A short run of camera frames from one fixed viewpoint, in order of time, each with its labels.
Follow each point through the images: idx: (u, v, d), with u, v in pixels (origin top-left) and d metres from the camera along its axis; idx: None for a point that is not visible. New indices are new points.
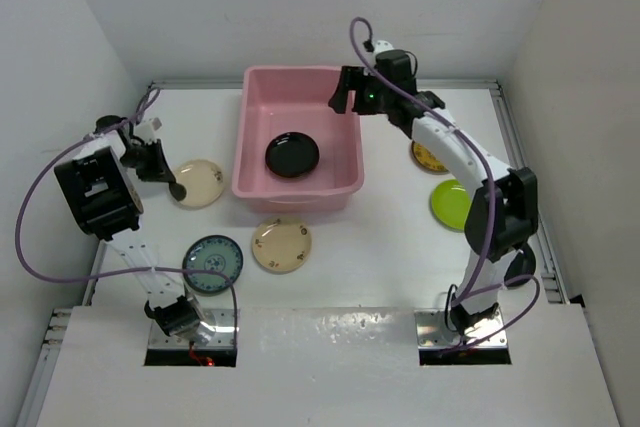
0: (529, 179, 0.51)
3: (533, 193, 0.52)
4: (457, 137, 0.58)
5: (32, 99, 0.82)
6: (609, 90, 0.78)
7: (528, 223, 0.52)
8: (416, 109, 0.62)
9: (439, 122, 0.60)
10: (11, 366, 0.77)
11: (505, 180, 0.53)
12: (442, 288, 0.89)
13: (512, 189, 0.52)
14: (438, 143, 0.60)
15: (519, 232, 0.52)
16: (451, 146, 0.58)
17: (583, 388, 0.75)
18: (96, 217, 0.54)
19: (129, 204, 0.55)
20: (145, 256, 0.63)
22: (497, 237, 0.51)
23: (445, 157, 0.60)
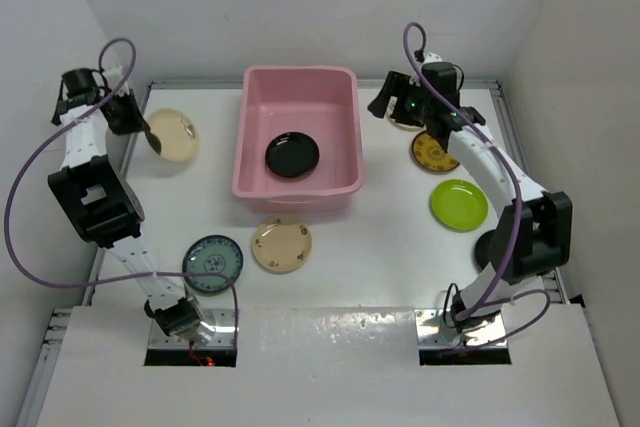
0: (563, 204, 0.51)
3: (565, 221, 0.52)
4: (493, 154, 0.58)
5: (31, 99, 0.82)
6: (609, 90, 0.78)
7: (555, 252, 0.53)
8: (457, 122, 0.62)
9: (477, 137, 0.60)
10: (11, 366, 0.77)
11: (538, 202, 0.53)
12: (442, 288, 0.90)
13: (545, 214, 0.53)
14: (473, 157, 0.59)
15: (543, 258, 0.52)
16: (486, 162, 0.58)
17: (583, 388, 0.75)
18: (96, 226, 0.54)
19: (129, 212, 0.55)
20: (147, 262, 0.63)
22: (518, 259, 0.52)
23: (477, 172, 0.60)
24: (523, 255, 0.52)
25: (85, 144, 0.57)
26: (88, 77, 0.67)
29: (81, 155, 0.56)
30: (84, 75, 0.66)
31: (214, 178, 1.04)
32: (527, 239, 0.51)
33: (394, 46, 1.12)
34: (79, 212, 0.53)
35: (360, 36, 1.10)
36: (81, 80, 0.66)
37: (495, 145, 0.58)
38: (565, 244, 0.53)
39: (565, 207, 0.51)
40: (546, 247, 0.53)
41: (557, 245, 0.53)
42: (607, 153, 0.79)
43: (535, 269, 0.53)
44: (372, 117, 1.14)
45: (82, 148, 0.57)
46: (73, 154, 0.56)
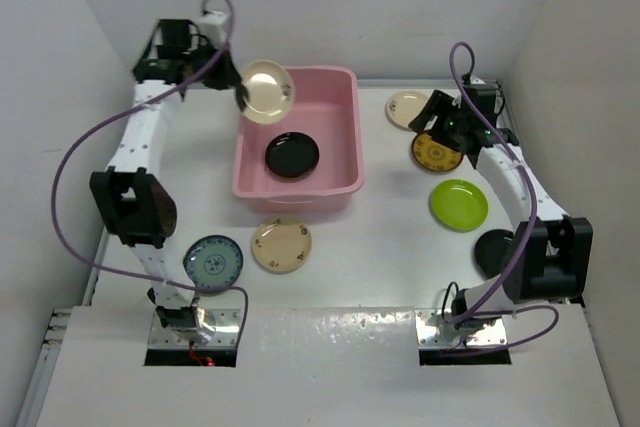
0: (584, 231, 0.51)
3: (583, 248, 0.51)
4: (520, 173, 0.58)
5: (32, 99, 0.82)
6: (609, 89, 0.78)
7: (568, 279, 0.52)
8: (489, 139, 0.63)
9: (506, 156, 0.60)
10: (12, 366, 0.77)
11: (558, 225, 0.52)
12: (442, 288, 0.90)
13: (563, 238, 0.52)
14: (499, 174, 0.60)
15: (553, 282, 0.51)
16: (511, 180, 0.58)
17: (583, 389, 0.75)
18: (124, 229, 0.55)
19: (157, 229, 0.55)
20: (161, 270, 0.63)
22: (528, 278, 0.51)
23: (501, 190, 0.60)
24: (533, 274, 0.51)
25: (139, 145, 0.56)
26: (185, 33, 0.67)
29: (132, 158, 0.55)
30: (181, 31, 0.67)
31: (214, 178, 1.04)
32: (541, 260, 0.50)
33: (394, 46, 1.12)
34: (110, 215, 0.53)
35: (360, 36, 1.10)
36: (177, 37, 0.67)
37: (523, 164, 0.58)
38: (579, 273, 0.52)
39: (585, 232, 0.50)
40: (559, 272, 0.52)
41: (571, 272, 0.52)
42: (607, 154, 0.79)
43: (543, 293, 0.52)
44: (372, 117, 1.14)
45: (135, 148, 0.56)
46: (125, 152, 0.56)
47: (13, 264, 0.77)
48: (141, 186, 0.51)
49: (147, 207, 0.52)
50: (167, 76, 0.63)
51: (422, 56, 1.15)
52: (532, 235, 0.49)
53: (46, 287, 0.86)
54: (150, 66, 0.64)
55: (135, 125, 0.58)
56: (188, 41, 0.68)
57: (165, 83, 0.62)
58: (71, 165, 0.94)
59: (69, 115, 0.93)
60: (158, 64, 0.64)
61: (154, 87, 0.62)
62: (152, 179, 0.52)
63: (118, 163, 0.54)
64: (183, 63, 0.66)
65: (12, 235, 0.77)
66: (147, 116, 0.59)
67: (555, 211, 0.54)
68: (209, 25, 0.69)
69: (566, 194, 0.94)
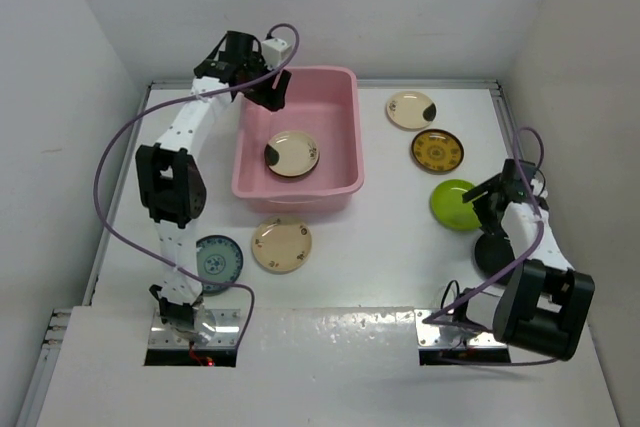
0: (584, 288, 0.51)
3: (580, 308, 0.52)
4: (539, 226, 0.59)
5: (32, 99, 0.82)
6: (609, 89, 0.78)
7: (558, 334, 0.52)
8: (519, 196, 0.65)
9: (531, 210, 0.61)
10: (12, 366, 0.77)
11: (561, 278, 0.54)
12: (442, 287, 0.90)
13: (564, 295, 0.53)
14: (519, 225, 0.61)
15: (541, 333, 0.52)
16: (527, 231, 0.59)
17: (583, 390, 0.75)
18: (154, 201, 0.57)
19: (184, 209, 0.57)
20: (176, 254, 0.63)
22: (516, 320, 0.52)
23: (518, 240, 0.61)
24: (522, 318, 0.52)
25: (186, 129, 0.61)
26: (248, 45, 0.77)
29: (176, 139, 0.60)
30: (245, 42, 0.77)
31: (214, 178, 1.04)
32: (530, 306, 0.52)
33: (394, 45, 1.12)
34: (146, 186, 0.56)
35: (359, 36, 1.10)
36: (241, 45, 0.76)
37: (544, 220, 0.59)
38: (571, 331, 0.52)
39: (585, 289, 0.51)
40: (551, 326, 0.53)
41: (563, 329, 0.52)
42: (608, 155, 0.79)
43: (528, 343, 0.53)
44: (372, 117, 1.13)
45: (182, 132, 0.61)
46: (171, 133, 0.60)
47: (12, 264, 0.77)
48: (179, 164, 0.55)
49: (180, 183, 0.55)
50: (224, 76, 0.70)
51: (422, 55, 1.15)
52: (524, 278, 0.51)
53: (46, 287, 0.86)
54: (211, 66, 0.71)
55: (187, 112, 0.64)
56: (249, 52, 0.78)
57: (221, 82, 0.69)
58: (71, 165, 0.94)
59: (68, 115, 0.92)
60: (218, 66, 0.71)
61: (209, 83, 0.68)
62: (191, 159, 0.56)
63: (164, 140, 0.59)
64: (238, 69, 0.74)
65: (12, 235, 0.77)
66: (199, 106, 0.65)
67: (560, 263, 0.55)
68: (271, 48, 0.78)
69: (566, 195, 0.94)
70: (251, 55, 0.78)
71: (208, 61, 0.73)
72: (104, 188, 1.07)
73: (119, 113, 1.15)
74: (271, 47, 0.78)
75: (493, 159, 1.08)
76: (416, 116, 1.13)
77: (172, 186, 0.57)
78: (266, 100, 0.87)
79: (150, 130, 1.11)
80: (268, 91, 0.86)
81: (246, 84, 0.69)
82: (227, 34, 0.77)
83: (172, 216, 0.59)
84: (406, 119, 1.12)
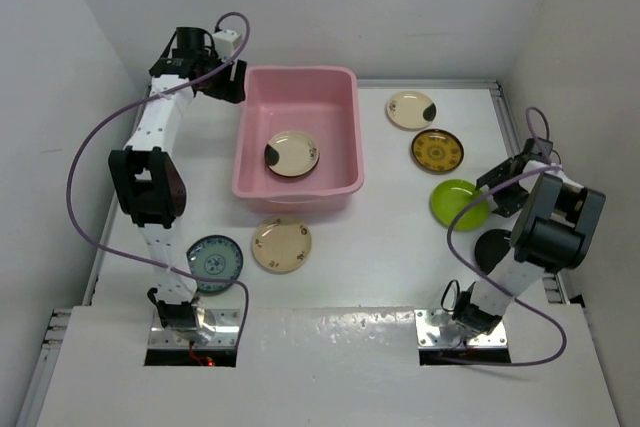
0: (595, 197, 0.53)
3: (593, 215, 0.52)
4: None
5: (33, 100, 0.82)
6: (609, 87, 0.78)
7: (573, 239, 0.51)
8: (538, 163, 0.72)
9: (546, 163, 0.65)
10: (12, 366, 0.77)
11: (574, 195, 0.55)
12: (443, 286, 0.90)
13: (579, 209, 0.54)
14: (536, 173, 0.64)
15: (556, 234, 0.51)
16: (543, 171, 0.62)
17: (583, 389, 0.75)
18: (135, 206, 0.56)
19: (168, 207, 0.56)
20: (167, 256, 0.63)
22: (533, 218, 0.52)
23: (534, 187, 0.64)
24: (539, 216, 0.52)
25: (155, 128, 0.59)
26: (199, 38, 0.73)
29: (147, 139, 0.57)
30: (196, 35, 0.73)
31: (214, 179, 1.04)
32: (548, 203, 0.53)
33: (394, 45, 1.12)
34: (125, 191, 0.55)
35: (359, 36, 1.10)
36: (192, 40, 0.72)
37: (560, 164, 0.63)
38: (586, 237, 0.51)
39: (597, 198, 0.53)
40: (566, 232, 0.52)
41: (578, 234, 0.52)
42: (608, 153, 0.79)
43: (544, 246, 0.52)
44: (372, 117, 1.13)
45: (151, 131, 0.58)
46: (140, 134, 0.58)
47: (12, 264, 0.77)
48: (155, 162, 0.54)
49: (160, 182, 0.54)
50: (182, 71, 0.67)
51: (422, 55, 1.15)
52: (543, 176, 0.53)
53: (46, 286, 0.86)
54: (167, 64, 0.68)
55: (151, 112, 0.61)
56: (203, 47, 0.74)
57: (181, 78, 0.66)
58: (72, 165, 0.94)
59: (68, 115, 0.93)
60: (175, 62, 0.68)
61: (171, 80, 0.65)
62: (166, 156, 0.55)
63: (135, 143, 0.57)
64: (195, 64, 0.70)
65: (12, 234, 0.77)
66: (163, 105, 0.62)
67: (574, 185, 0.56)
68: (221, 41, 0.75)
69: None
70: (206, 50, 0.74)
71: (163, 60, 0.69)
72: (104, 188, 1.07)
73: (119, 113, 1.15)
74: (221, 38, 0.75)
75: (494, 158, 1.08)
76: (416, 116, 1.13)
77: (151, 187, 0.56)
78: (227, 92, 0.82)
79: None
80: (228, 83, 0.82)
81: (205, 75, 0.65)
82: (176, 30, 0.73)
83: (156, 218, 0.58)
84: (406, 119, 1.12)
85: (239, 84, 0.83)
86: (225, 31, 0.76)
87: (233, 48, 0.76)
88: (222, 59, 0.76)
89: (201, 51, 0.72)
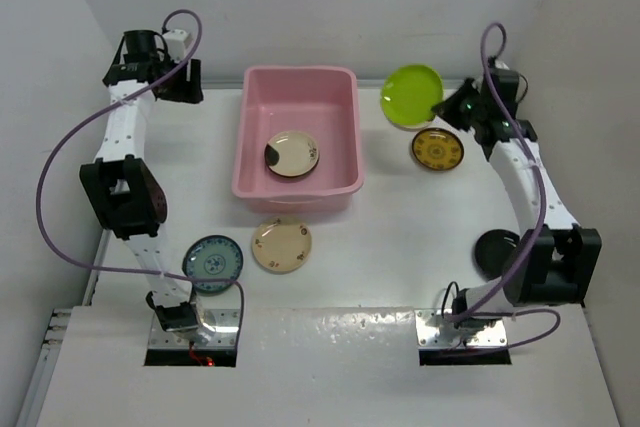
0: (592, 241, 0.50)
3: (589, 260, 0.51)
4: (534, 173, 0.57)
5: (32, 100, 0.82)
6: (608, 88, 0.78)
7: (570, 287, 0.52)
8: (507, 133, 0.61)
9: (523, 153, 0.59)
10: (12, 364, 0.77)
11: (565, 235, 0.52)
12: (441, 288, 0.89)
13: (574, 254, 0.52)
14: (512, 172, 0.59)
15: (554, 289, 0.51)
16: (522, 180, 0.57)
17: (582, 388, 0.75)
18: (116, 220, 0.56)
19: (150, 215, 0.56)
20: (158, 261, 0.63)
22: (529, 283, 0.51)
23: (511, 186, 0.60)
24: (536, 282, 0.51)
25: (123, 136, 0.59)
26: (150, 40, 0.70)
29: (117, 148, 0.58)
30: (146, 37, 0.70)
31: (215, 178, 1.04)
32: (544, 268, 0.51)
33: (394, 45, 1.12)
34: (103, 205, 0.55)
35: (359, 36, 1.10)
36: (142, 43, 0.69)
37: (538, 164, 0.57)
38: (581, 282, 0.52)
39: (593, 244, 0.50)
40: (561, 279, 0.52)
41: (573, 282, 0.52)
42: (608, 154, 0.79)
43: (545, 300, 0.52)
44: (373, 117, 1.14)
45: (120, 139, 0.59)
46: (109, 144, 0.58)
47: (12, 263, 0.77)
48: (130, 168, 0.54)
49: (138, 191, 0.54)
50: (140, 75, 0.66)
51: (422, 55, 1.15)
52: (540, 239, 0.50)
53: (47, 286, 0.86)
54: (121, 69, 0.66)
55: (116, 121, 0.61)
56: (155, 48, 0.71)
57: (139, 82, 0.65)
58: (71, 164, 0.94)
59: (68, 114, 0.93)
60: (130, 67, 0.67)
61: (130, 86, 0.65)
62: (140, 162, 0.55)
63: (104, 154, 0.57)
64: (152, 67, 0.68)
65: (12, 233, 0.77)
66: (126, 112, 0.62)
67: (564, 218, 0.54)
68: (173, 42, 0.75)
69: (565, 195, 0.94)
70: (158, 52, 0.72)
71: (116, 67, 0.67)
72: None
73: None
74: (173, 39, 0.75)
75: None
76: None
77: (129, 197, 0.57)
78: (185, 94, 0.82)
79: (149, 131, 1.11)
80: (185, 85, 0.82)
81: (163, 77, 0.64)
82: (123, 35, 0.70)
83: (140, 229, 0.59)
84: None
85: (196, 86, 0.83)
86: (173, 31, 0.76)
87: (184, 47, 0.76)
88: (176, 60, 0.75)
89: (154, 53, 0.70)
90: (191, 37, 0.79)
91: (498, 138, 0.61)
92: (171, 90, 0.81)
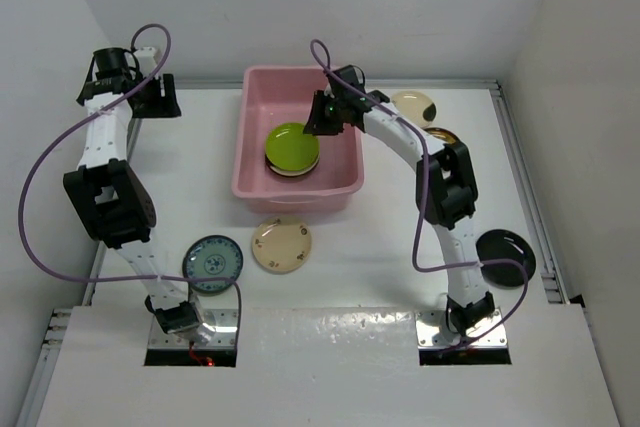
0: (461, 150, 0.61)
3: (467, 163, 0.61)
4: (400, 122, 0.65)
5: (32, 99, 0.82)
6: (610, 88, 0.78)
7: (466, 191, 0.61)
8: (366, 105, 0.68)
9: (384, 113, 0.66)
10: (13, 364, 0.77)
11: (443, 155, 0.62)
12: (442, 288, 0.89)
13: (457, 165, 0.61)
14: (386, 131, 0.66)
15: (456, 198, 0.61)
16: (394, 133, 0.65)
17: (583, 388, 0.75)
18: (106, 229, 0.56)
19: (141, 219, 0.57)
20: (153, 265, 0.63)
22: (439, 203, 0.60)
23: (392, 143, 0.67)
24: (443, 200, 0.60)
25: (105, 143, 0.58)
26: (119, 55, 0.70)
29: (100, 155, 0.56)
30: (116, 54, 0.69)
31: (215, 178, 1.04)
32: (440, 184, 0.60)
33: (394, 44, 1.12)
34: (91, 215, 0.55)
35: (359, 36, 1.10)
36: (113, 59, 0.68)
37: (400, 116, 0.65)
38: (472, 183, 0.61)
39: (463, 152, 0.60)
40: (457, 187, 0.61)
41: (466, 185, 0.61)
42: (608, 154, 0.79)
43: (454, 209, 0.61)
44: None
45: (102, 146, 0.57)
46: (91, 152, 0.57)
47: (13, 262, 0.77)
48: (117, 174, 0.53)
49: (126, 196, 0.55)
50: (115, 88, 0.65)
51: (422, 55, 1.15)
52: (428, 164, 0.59)
53: (48, 286, 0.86)
54: (96, 84, 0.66)
55: (95, 129, 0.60)
56: (125, 63, 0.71)
57: (115, 94, 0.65)
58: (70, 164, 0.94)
59: (68, 114, 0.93)
60: (104, 81, 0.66)
61: (104, 99, 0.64)
62: (126, 165, 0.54)
63: (87, 162, 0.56)
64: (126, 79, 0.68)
65: (12, 233, 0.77)
66: (106, 121, 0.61)
67: (437, 144, 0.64)
68: (144, 59, 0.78)
69: (565, 194, 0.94)
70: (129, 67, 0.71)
71: (90, 83, 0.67)
72: None
73: None
74: (144, 56, 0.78)
75: (496, 156, 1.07)
76: (416, 116, 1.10)
77: (117, 203, 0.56)
78: (163, 110, 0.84)
79: (150, 131, 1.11)
80: (160, 100, 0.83)
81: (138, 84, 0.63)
82: (93, 53, 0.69)
83: (131, 236, 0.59)
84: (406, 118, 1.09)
85: (170, 100, 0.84)
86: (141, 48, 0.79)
87: (154, 62, 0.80)
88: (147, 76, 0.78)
89: (125, 68, 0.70)
90: (158, 53, 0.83)
91: (362, 113, 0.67)
92: (148, 108, 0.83)
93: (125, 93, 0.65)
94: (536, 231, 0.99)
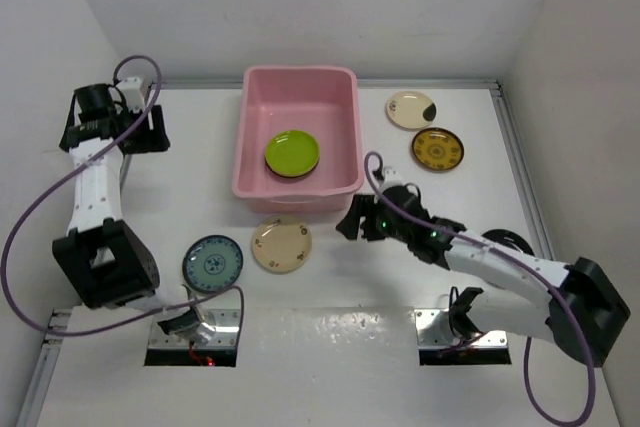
0: (591, 270, 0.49)
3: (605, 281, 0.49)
4: (495, 252, 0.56)
5: (31, 99, 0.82)
6: (610, 90, 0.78)
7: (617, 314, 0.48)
8: (440, 239, 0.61)
9: (469, 244, 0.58)
10: (12, 364, 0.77)
11: (568, 279, 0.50)
12: (443, 290, 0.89)
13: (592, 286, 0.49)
14: (480, 267, 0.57)
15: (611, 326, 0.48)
16: (494, 266, 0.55)
17: (582, 386, 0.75)
18: (105, 296, 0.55)
19: (143, 280, 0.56)
20: (155, 300, 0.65)
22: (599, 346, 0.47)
23: (494, 279, 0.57)
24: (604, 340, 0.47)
25: (97, 199, 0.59)
26: (103, 94, 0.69)
29: (92, 213, 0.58)
30: (100, 92, 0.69)
31: (215, 178, 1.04)
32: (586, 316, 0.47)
33: (394, 45, 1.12)
34: (88, 282, 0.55)
35: (359, 37, 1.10)
36: (97, 99, 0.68)
37: (492, 243, 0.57)
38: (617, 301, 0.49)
39: (591, 271, 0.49)
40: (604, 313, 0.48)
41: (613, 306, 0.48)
42: (609, 155, 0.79)
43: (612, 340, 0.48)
44: (373, 117, 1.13)
45: (93, 204, 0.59)
46: (82, 210, 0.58)
47: (14, 263, 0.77)
48: (112, 237, 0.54)
49: (122, 259, 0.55)
50: (103, 133, 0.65)
51: (422, 55, 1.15)
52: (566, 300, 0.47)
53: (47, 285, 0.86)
54: (81, 130, 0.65)
55: (86, 184, 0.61)
56: (110, 100, 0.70)
57: (102, 141, 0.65)
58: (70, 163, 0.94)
59: None
60: (90, 126, 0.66)
61: (91, 146, 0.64)
62: (120, 225, 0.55)
63: (79, 223, 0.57)
64: (113, 121, 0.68)
65: None
66: (95, 173, 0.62)
67: (556, 267, 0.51)
68: (131, 91, 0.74)
69: (565, 195, 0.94)
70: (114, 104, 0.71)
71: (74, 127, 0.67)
72: None
73: None
74: (128, 88, 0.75)
75: (496, 156, 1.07)
76: (416, 116, 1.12)
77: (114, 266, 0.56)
78: (152, 144, 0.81)
79: None
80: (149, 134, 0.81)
81: (128, 133, 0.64)
82: (75, 91, 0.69)
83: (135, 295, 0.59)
84: (407, 119, 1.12)
85: (157, 132, 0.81)
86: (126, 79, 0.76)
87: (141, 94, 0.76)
88: (135, 111, 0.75)
89: (112, 108, 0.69)
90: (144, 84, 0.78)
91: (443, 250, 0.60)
92: (136, 142, 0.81)
93: (113, 139, 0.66)
94: (536, 231, 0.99)
